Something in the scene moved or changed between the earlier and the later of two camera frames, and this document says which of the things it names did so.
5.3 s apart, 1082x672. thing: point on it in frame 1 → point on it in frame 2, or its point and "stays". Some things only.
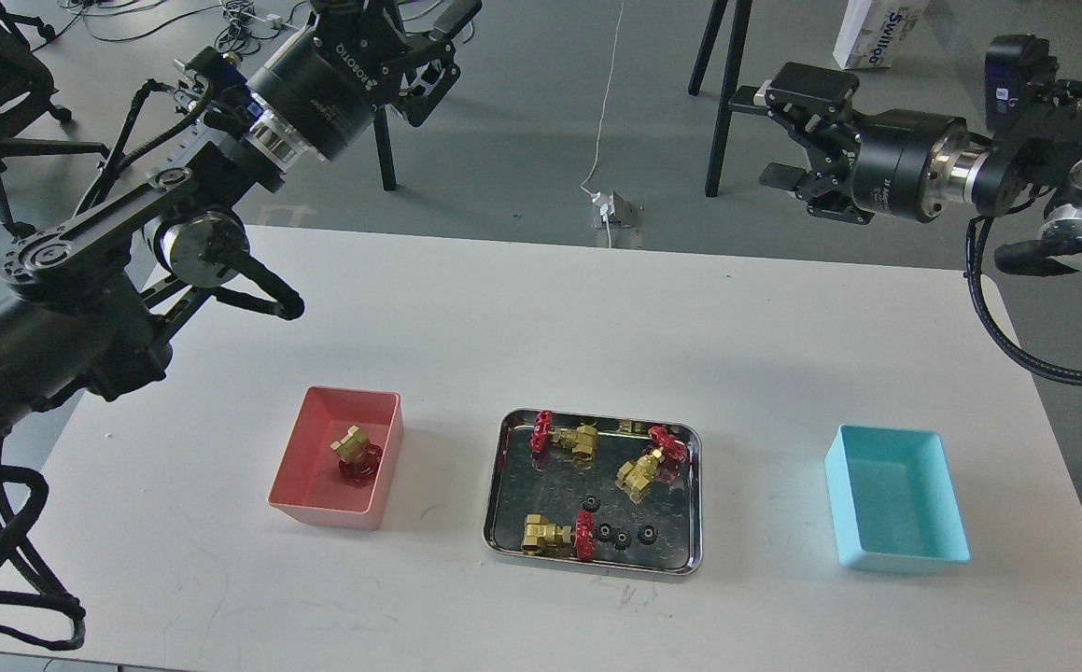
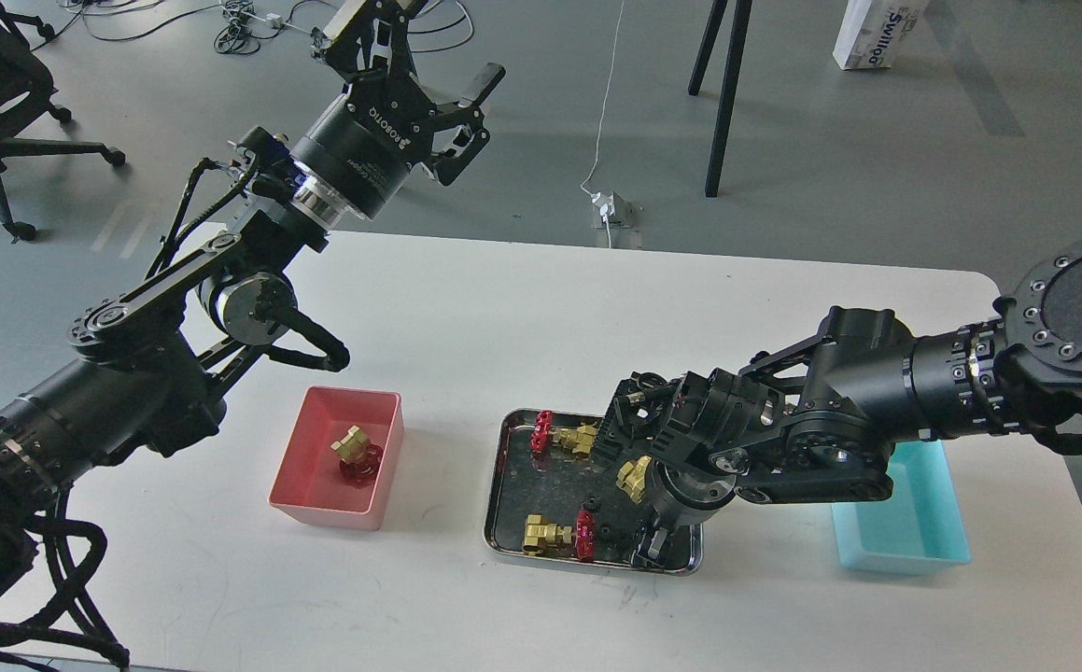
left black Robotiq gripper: (358, 56) → (359, 152)
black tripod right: (723, 118) stays
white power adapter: (607, 203) stays
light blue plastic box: (893, 502) stays
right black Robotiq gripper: (886, 158) → (678, 499)
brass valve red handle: (359, 458) stays
